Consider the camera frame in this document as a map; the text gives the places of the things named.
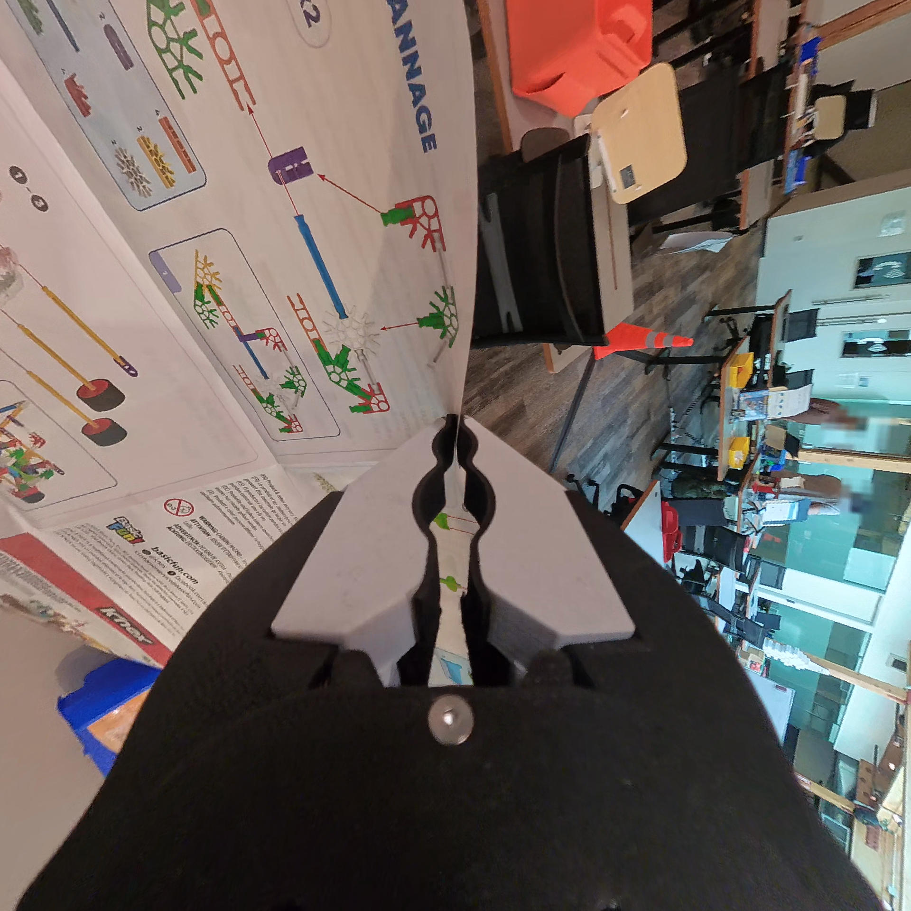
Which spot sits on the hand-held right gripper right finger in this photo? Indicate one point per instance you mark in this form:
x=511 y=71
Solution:
x=548 y=569

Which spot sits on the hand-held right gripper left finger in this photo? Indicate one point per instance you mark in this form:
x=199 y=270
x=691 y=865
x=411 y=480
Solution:
x=356 y=569

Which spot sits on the instruction sheet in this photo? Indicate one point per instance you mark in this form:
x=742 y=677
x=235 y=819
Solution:
x=285 y=213

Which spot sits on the yellow small bin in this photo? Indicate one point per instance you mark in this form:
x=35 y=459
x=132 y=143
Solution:
x=739 y=450
x=740 y=366

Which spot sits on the orange striped traffic cone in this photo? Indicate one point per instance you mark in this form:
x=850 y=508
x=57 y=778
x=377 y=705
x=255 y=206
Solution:
x=640 y=341

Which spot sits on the blue storage bin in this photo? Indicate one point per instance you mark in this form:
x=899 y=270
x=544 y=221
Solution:
x=99 y=690

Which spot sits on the beige rounded board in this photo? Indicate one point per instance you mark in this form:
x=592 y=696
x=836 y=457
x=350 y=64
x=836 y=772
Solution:
x=640 y=135

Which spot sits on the orange plastic crate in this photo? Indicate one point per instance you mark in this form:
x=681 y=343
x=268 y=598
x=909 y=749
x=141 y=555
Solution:
x=576 y=43

